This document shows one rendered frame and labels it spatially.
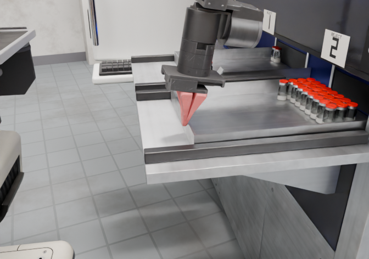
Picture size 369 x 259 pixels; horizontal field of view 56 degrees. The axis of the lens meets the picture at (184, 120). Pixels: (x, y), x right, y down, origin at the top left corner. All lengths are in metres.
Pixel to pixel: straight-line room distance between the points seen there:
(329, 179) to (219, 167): 0.30
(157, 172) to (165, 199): 1.39
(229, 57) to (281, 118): 0.49
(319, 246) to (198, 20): 0.61
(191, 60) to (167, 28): 0.93
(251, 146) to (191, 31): 0.21
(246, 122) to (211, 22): 0.24
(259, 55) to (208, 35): 0.67
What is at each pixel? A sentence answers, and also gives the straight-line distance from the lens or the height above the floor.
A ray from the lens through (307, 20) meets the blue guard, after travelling 0.88.
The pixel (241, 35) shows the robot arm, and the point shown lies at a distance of 0.59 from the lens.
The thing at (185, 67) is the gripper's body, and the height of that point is 1.02.
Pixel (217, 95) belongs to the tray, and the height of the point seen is 0.88.
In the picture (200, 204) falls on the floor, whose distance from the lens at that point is 1.90.
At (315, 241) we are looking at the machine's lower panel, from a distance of 0.93.
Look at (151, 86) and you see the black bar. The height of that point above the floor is 0.89.
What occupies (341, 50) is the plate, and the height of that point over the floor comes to 1.02.
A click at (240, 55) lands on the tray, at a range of 1.20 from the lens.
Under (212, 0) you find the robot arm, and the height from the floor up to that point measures 1.13.
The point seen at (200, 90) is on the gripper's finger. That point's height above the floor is 0.98.
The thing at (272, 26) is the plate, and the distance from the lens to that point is 1.05.
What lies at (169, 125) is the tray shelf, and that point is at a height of 0.88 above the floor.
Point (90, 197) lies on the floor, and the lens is 2.01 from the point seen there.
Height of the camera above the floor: 1.18
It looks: 25 degrees down
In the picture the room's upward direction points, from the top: straight up
